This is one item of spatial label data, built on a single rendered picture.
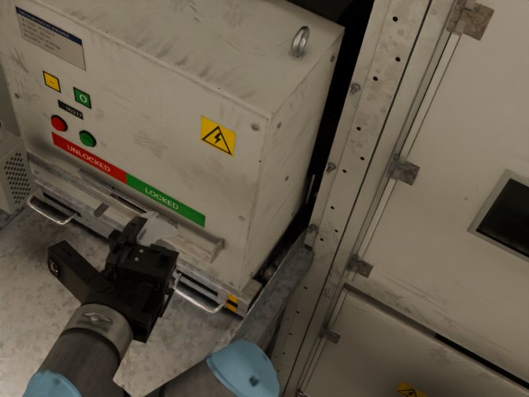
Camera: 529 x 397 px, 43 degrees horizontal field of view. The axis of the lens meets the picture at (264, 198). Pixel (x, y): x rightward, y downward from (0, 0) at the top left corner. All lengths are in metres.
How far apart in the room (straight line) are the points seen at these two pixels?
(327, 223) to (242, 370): 0.66
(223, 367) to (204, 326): 0.59
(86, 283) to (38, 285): 0.52
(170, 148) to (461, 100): 0.43
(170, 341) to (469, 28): 0.76
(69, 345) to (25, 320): 0.57
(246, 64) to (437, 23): 0.26
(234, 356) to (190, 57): 0.42
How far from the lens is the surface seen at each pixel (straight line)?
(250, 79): 0.91
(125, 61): 0.97
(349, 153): 1.15
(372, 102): 1.05
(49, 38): 1.06
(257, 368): 0.71
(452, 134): 1.01
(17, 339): 1.31
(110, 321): 0.78
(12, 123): 1.57
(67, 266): 0.86
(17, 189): 1.29
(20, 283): 1.37
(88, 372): 0.74
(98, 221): 1.34
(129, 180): 1.18
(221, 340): 1.28
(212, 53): 0.94
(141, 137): 1.06
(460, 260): 1.20
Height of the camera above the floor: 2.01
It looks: 53 degrees down
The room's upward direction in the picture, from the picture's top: 11 degrees clockwise
